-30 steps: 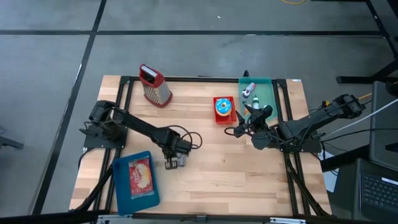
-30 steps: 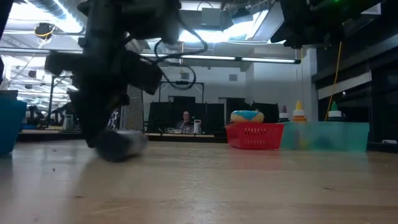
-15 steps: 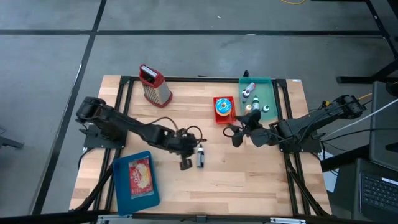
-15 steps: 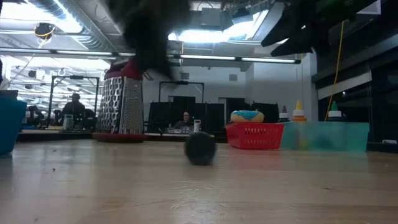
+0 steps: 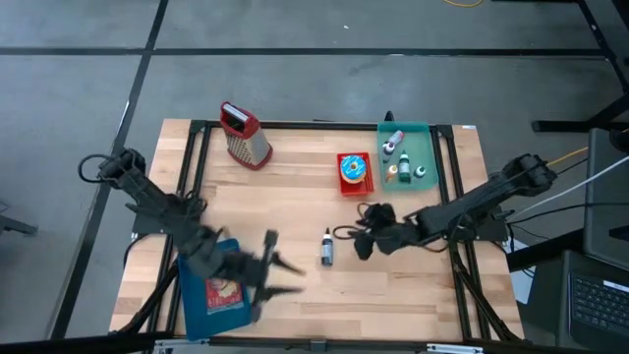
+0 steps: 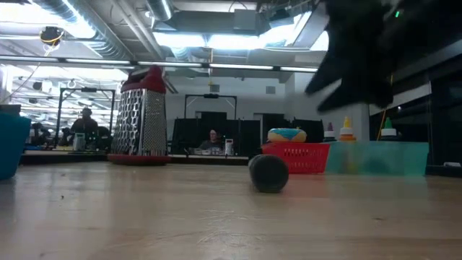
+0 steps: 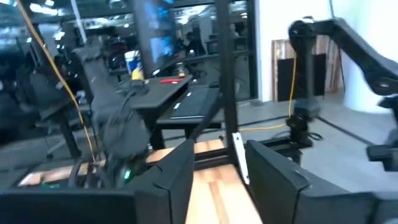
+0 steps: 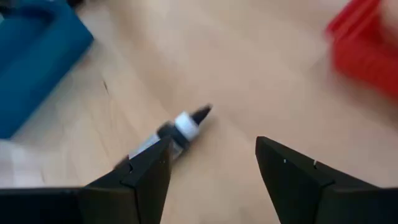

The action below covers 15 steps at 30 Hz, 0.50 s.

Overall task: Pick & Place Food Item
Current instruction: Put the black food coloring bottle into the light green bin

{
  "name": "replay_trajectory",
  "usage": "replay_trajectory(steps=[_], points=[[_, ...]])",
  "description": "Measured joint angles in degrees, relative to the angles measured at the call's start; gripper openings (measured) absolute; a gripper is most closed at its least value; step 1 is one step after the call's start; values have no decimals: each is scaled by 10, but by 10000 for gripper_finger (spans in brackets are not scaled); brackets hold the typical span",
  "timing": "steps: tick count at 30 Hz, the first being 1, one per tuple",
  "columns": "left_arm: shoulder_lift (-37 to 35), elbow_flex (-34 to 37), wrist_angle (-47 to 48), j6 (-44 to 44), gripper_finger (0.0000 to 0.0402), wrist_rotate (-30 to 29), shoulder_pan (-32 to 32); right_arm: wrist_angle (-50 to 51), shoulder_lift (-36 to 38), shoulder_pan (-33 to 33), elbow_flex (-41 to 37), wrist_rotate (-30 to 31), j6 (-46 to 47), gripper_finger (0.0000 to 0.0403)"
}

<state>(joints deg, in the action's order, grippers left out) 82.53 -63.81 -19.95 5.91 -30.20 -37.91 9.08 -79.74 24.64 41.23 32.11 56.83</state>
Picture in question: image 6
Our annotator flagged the person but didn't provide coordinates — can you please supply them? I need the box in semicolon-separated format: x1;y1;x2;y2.
70;107;100;145
199;129;227;151

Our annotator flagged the green food colouring bottle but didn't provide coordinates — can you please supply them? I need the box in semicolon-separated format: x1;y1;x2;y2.
248;153;290;194
380;116;398;142

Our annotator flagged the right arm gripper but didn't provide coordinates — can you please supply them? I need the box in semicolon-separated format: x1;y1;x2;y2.
305;0;416;113

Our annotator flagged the yellow food colouring bottle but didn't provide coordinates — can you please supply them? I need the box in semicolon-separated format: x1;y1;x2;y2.
339;116;358;174

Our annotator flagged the overhead LED light bar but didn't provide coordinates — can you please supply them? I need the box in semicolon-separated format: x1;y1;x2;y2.
0;55;319;75

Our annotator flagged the blue frosted toy donut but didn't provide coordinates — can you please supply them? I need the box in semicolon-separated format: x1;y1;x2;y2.
267;127;308;144

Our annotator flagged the black background rig frame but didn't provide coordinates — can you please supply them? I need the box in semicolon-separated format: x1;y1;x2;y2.
184;93;238;120
56;87;116;149

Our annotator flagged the blue plastic bin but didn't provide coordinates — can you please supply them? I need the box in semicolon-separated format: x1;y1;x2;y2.
0;104;32;181

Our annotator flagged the teal plastic bin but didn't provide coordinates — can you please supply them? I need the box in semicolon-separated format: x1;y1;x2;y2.
324;140;431;177

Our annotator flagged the wide black partition panel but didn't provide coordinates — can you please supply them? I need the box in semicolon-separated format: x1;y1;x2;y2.
172;110;240;155

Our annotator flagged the metal box grater red handle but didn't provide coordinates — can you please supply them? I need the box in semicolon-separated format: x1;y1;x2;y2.
107;64;172;167

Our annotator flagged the silver round air duct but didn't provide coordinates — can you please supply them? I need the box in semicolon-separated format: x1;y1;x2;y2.
144;0;175;22

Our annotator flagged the red plastic basket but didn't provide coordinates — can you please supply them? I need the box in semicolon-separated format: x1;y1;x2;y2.
261;141;331;176

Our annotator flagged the black ceiling cable reel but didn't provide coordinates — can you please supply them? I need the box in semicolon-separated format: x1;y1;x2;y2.
38;25;66;47

